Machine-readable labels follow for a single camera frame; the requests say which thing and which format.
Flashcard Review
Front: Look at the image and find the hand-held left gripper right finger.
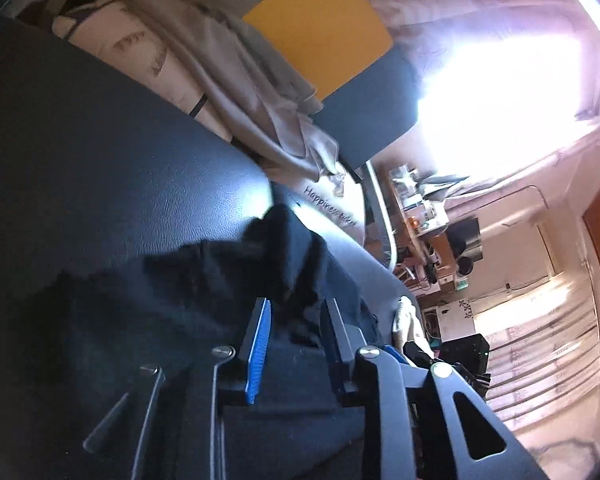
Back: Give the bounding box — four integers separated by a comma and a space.
320, 298, 546, 480

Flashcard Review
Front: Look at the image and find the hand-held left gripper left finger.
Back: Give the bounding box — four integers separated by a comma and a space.
82, 297, 273, 480

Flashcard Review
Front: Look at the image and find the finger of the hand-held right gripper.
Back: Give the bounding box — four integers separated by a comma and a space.
382, 340, 437, 372

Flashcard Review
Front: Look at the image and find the black sweater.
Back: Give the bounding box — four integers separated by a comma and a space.
25, 204, 382, 480

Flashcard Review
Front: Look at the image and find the black monitor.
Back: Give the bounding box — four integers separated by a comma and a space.
444, 217, 482, 265

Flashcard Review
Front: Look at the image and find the wooden desk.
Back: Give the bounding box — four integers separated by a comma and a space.
380, 164, 483, 293

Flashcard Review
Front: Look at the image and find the white lettered pillow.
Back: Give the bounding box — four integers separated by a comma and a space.
272, 157, 372, 253

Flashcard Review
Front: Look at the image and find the dark headboard panel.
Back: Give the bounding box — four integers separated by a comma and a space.
311, 49, 422, 170

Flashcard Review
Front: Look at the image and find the beige grey cloth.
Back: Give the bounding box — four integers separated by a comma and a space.
122, 0, 342, 183

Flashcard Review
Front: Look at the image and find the yellow headboard panel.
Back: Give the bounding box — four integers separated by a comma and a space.
241, 0, 394, 102

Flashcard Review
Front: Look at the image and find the white leaf print pillow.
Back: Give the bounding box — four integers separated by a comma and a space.
50, 0, 237, 142

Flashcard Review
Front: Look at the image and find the light curtain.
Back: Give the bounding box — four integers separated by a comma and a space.
347, 0, 600, 203

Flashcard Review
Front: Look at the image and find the white curved rail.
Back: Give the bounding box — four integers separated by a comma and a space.
362, 159, 400, 273

